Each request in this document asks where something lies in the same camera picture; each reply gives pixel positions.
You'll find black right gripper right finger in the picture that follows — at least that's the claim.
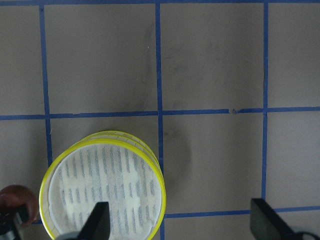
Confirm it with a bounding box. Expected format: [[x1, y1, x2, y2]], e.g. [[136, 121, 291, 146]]
[[249, 198, 320, 240]]

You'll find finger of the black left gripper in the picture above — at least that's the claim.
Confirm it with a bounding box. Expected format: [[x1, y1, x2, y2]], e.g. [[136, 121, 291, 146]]
[[0, 204, 29, 240]]

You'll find brown bun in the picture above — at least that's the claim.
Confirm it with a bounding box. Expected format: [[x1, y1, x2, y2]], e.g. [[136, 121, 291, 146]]
[[0, 184, 39, 227]]

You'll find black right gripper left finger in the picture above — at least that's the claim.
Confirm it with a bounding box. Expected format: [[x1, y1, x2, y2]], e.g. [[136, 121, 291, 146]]
[[58, 201, 111, 240]]

